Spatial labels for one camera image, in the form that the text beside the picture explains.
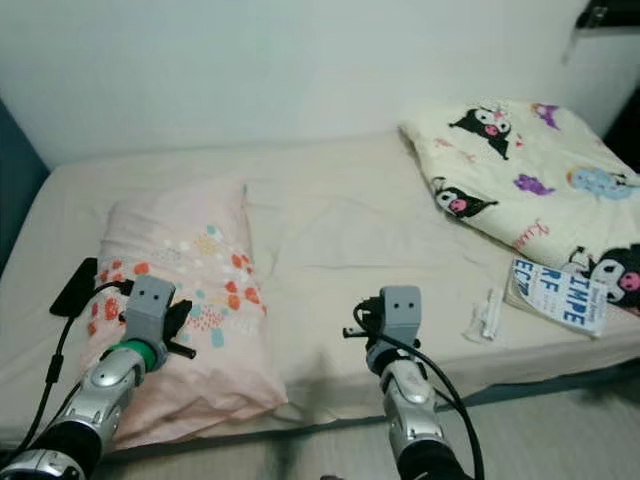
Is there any pink patterned pillow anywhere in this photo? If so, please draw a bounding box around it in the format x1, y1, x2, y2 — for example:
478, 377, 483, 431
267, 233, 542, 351
82, 180, 289, 448

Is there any cream cartoon print blanket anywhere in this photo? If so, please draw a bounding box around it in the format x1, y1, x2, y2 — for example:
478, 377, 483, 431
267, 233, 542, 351
398, 97, 640, 316

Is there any cream sheeted bed mattress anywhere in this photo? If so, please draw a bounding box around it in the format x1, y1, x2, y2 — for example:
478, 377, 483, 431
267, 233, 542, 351
0, 130, 640, 453

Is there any black smartphone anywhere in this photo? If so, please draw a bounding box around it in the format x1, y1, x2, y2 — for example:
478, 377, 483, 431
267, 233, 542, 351
50, 257, 98, 319

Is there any dark blue headboard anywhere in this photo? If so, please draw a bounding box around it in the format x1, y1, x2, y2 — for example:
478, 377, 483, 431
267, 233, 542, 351
0, 100, 51, 271

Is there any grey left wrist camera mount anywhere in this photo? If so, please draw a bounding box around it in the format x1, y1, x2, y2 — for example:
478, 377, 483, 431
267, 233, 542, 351
125, 275, 178, 347

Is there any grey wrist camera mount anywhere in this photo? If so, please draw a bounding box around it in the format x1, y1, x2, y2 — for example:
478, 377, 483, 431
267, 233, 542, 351
378, 285, 422, 348
125, 275, 178, 347

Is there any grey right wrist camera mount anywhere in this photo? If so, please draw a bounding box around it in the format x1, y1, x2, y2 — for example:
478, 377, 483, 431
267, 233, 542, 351
378, 285, 422, 348

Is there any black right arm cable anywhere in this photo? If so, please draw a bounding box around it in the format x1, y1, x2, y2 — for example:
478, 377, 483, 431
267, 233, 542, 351
378, 330, 485, 480

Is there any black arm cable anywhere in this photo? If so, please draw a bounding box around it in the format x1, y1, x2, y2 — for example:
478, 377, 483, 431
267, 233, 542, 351
378, 330, 485, 480
40, 280, 136, 471

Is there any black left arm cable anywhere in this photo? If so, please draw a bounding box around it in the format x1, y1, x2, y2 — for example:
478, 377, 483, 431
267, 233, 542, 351
40, 280, 136, 471

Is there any dark blue bed frame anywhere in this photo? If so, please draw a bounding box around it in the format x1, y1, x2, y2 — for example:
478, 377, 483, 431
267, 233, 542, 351
290, 375, 640, 416

